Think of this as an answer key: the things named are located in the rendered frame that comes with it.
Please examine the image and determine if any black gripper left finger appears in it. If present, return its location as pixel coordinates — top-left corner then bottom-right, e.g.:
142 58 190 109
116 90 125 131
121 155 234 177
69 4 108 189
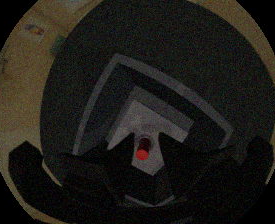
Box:
57 132 134 205

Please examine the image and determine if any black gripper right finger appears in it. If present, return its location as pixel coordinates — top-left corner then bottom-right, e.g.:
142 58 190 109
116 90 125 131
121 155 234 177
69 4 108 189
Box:
158 132 237 201

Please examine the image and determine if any red peg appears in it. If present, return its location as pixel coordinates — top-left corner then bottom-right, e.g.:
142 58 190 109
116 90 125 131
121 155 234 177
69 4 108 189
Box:
136 137 150 160

